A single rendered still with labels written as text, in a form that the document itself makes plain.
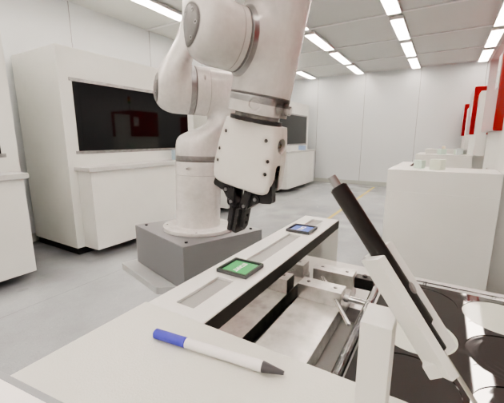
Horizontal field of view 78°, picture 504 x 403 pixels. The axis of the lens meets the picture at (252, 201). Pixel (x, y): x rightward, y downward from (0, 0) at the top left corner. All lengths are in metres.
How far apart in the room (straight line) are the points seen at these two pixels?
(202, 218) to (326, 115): 8.11
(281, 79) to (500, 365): 0.44
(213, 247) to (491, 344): 0.55
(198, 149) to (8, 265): 2.53
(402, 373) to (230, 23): 0.45
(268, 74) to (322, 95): 8.50
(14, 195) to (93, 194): 0.65
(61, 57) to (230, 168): 3.18
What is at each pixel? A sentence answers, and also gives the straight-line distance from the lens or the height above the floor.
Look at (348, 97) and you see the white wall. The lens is 8.70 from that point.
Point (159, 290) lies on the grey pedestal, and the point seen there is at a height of 0.81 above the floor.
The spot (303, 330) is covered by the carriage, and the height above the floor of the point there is 0.88.
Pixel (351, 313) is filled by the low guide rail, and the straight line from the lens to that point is 0.67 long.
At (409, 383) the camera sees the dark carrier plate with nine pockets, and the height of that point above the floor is 0.90.
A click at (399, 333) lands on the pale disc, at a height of 0.90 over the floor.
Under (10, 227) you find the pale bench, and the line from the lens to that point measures 3.09.
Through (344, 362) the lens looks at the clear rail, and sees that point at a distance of 0.44.
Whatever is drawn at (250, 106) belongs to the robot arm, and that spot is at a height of 1.21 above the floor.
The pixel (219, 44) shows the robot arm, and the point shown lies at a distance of 0.39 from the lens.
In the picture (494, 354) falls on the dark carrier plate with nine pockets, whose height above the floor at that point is 0.90.
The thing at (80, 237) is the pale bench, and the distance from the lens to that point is 3.63.
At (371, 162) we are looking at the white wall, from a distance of 8.52.
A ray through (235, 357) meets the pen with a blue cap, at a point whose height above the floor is 0.97.
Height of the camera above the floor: 1.17
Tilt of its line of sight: 11 degrees down
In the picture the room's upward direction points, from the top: straight up
